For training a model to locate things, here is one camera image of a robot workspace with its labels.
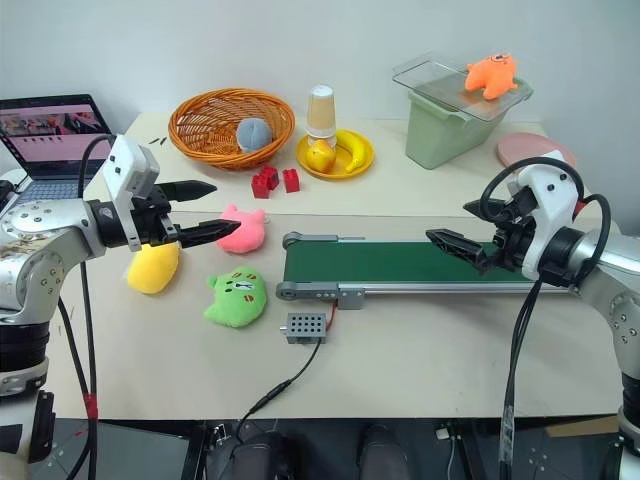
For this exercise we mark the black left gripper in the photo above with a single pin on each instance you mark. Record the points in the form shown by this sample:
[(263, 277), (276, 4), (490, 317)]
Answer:
[(150, 220)]

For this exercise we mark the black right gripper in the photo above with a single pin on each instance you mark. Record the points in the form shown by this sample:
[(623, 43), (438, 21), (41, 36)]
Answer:
[(510, 235)]

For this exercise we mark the pink plush toy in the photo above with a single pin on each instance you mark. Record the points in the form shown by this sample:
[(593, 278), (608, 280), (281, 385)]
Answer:
[(245, 235)]

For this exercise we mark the yellow plush toy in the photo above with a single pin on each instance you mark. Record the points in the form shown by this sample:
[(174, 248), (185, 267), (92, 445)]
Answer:
[(150, 272)]

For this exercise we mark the green plush toy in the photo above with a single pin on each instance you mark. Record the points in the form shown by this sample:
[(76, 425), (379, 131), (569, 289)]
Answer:
[(235, 300)]

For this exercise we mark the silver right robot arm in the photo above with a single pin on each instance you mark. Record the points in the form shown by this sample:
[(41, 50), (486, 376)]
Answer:
[(615, 260)]

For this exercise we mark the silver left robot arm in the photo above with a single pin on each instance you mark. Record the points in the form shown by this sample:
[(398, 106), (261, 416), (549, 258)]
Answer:
[(40, 225)]

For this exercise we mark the green conveyor belt unit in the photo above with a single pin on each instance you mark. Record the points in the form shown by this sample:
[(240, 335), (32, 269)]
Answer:
[(380, 260)]

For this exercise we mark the large red building brick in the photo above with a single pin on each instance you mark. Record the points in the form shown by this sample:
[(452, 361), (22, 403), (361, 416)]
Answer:
[(264, 182)]

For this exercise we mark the orange wicker basket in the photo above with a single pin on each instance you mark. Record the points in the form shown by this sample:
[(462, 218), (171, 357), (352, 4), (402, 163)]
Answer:
[(210, 120)]

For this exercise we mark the grey-blue plush ball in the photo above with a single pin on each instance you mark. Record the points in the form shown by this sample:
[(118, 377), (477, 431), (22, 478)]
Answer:
[(252, 134)]

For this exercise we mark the pale green plastic bin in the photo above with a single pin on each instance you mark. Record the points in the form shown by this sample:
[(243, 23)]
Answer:
[(440, 135)]

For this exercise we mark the small red building brick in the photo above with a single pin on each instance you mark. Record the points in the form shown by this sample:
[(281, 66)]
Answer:
[(291, 181)]

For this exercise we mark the pink round plate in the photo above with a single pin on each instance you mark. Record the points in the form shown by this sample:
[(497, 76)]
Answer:
[(525, 147)]

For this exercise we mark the yellow toy fruit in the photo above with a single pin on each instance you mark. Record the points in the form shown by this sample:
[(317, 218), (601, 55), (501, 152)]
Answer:
[(320, 157)]

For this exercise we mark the yellow toy banana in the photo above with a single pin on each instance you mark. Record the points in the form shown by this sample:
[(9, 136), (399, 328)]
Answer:
[(357, 150)]

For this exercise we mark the yellow plastic plate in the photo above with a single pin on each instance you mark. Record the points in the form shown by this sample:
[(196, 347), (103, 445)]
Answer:
[(340, 172)]

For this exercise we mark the clear plastic cup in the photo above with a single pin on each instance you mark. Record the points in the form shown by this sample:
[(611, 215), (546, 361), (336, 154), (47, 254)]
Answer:
[(327, 139)]

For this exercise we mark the orange plush toy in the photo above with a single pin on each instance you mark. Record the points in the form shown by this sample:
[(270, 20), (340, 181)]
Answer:
[(492, 75)]

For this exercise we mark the clear plastic lid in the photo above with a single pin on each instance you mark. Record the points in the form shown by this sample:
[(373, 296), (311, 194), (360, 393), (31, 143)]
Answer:
[(430, 75)]

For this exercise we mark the upturned tan paper cup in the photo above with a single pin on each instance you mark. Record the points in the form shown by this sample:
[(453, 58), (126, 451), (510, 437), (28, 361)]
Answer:
[(320, 112)]

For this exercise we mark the grey perforated control box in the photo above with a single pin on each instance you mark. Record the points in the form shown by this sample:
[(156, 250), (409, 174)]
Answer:
[(305, 327)]

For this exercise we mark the open grey laptop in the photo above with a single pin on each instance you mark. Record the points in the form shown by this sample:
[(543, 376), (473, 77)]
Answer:
[(50, 125)]

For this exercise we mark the brown cardboard piece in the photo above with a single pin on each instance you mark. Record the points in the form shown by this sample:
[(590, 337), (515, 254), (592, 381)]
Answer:
[(585, 427)]

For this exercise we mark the dark grey rounded shape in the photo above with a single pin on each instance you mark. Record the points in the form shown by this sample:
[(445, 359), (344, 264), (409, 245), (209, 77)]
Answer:
[(382, 452), (260, 455)]

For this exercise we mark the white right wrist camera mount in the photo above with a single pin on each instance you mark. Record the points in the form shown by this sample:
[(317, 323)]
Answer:
[(547, 210)]

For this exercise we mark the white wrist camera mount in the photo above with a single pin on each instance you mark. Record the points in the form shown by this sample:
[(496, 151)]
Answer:
[(127, 165), (547, 210)]

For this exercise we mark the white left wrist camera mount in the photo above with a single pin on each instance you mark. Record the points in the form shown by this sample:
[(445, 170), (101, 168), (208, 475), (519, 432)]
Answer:
[(127, 165)]

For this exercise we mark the black table frame leg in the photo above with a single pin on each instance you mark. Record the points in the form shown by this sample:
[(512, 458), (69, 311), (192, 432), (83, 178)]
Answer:
[(195, 450)]

